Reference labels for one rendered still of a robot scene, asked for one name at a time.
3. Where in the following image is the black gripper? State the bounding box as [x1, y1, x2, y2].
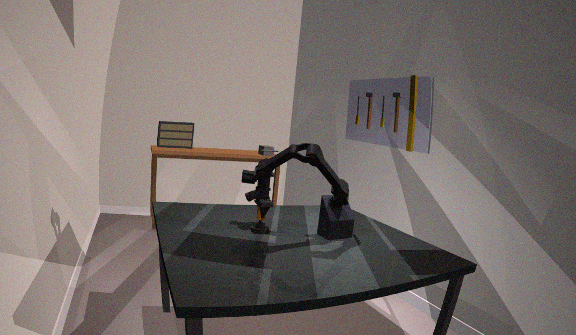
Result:
[254, 185, 273, 219]

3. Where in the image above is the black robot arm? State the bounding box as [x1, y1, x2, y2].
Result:
[242, 143, 349, 210]

